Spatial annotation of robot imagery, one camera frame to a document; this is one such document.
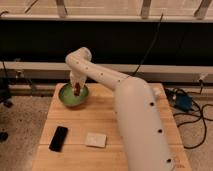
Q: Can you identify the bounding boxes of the blue power box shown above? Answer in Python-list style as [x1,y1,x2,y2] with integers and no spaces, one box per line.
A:
[174,94,192,112]

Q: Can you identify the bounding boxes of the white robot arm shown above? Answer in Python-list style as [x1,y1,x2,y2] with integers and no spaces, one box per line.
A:
[65,47,176,171]

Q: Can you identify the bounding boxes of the white rectangular sponge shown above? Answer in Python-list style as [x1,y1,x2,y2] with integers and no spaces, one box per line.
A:
[85,133,107,148]

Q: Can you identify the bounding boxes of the black floor cables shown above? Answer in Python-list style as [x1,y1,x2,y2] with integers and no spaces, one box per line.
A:
[164,87,213,150]

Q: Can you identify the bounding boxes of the wooden table board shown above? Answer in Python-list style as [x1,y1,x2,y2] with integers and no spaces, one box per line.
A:
[31,82,193,171]

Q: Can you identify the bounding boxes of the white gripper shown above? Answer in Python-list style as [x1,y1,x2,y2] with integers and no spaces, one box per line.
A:
[70,70,87,87]

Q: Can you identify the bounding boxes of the black smartphone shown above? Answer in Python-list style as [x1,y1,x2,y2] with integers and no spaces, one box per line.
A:
[49,126,68,152]

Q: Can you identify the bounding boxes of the black hanging cable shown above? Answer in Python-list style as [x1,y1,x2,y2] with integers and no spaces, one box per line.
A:
[129,13,165,78]

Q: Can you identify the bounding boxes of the black chair base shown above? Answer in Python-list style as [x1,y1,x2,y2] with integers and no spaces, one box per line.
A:
[0,78,13,142]

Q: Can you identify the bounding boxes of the green ceramic bowl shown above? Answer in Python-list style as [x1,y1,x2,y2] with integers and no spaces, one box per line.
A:
[58,83,89,107]

